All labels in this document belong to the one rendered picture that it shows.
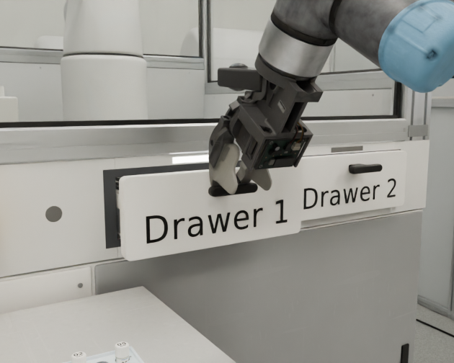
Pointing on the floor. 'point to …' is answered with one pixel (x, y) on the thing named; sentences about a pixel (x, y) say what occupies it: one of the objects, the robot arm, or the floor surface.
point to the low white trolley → (97, 331)
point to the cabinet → (267, 291)
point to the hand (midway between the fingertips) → (227, 181)
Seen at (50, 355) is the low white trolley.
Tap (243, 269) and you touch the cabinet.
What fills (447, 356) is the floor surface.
